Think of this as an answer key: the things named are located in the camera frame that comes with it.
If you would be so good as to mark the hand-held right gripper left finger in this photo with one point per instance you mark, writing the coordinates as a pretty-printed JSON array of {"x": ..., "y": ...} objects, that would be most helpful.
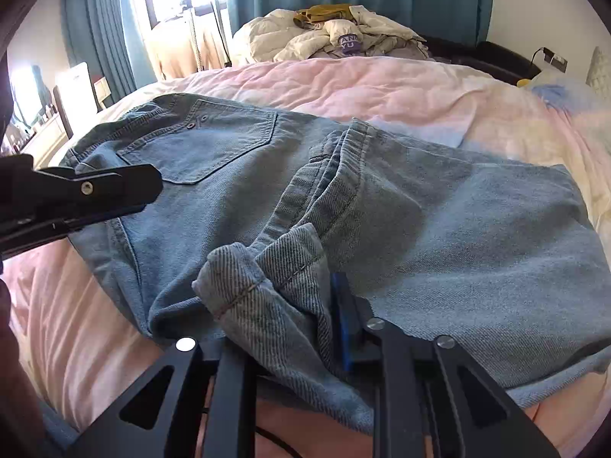
[{"x": 229, "y": 391}]

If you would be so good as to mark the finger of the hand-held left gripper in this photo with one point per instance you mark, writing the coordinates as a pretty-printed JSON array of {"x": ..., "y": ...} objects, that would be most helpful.
[
  {"x": 95, "y": 188},
  {"x": 28, "y": 241}
]

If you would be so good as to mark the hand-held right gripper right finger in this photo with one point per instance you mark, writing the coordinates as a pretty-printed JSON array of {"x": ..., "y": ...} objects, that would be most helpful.
[{"x": 342, "y": 324}]

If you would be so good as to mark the blue denim jeans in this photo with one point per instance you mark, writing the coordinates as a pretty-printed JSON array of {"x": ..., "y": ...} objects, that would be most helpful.
[{"x": 429, "y": 210}]

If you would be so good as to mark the pile of beige clothes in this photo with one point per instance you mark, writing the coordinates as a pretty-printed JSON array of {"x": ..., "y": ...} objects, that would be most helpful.
[{"x": 272, "y": 33}]

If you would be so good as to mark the row of cosmetic bottles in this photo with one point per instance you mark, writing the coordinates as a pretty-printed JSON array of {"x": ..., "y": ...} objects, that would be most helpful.
[{"x": 14, "y": 140}]

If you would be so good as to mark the cream dressing table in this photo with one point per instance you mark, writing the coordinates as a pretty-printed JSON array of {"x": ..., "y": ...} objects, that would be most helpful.
[{"x": 45, "y": 138}]

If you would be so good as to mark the oval vanity mirror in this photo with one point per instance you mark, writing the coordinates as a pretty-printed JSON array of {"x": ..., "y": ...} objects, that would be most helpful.
[{"x": 24, "y": 90}]

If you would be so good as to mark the white and black chair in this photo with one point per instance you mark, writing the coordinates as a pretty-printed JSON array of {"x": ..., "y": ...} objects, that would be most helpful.
[{"x": 79, "y": 86}]

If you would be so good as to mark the beige hanging garment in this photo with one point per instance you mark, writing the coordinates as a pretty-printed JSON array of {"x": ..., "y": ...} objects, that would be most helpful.
[{"x": 176, "y": 52}]

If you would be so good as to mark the person's leg in jeans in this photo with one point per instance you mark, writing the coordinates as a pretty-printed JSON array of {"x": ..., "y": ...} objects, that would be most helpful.
[{"x": 59, "y": 429}]

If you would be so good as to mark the garment steamer stand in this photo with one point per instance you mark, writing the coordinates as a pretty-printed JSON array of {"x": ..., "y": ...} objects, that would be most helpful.
[{"x": 195, "y": 33}]

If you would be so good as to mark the pastel tie-dye duvet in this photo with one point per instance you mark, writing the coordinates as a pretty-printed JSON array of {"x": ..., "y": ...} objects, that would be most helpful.
[{"x": 358, "y": 90}]

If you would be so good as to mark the grey garment with purple label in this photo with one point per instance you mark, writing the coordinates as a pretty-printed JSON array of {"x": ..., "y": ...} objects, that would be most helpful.
[{"x": 382, "y": 45}]

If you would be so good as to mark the mustard yellow garment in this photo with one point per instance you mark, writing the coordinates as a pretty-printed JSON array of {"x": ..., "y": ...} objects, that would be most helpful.
[{"x": 324, "y": 12}]

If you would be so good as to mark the yellow plush toy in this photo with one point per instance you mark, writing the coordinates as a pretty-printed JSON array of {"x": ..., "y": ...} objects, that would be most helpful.
[{"x": 524, "y": 82}]

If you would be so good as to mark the black leather armchair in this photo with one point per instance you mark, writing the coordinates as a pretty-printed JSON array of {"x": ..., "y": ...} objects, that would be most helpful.
[{"x": 496, "y": 55}]

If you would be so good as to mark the cream quilted headboard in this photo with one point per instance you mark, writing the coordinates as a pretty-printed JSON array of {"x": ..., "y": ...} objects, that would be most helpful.
[{"x": 599, "y": 74}]

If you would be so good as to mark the wall socket with charger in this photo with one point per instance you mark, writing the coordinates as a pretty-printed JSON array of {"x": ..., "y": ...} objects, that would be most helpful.
[{"x": 556, "y": 61}]

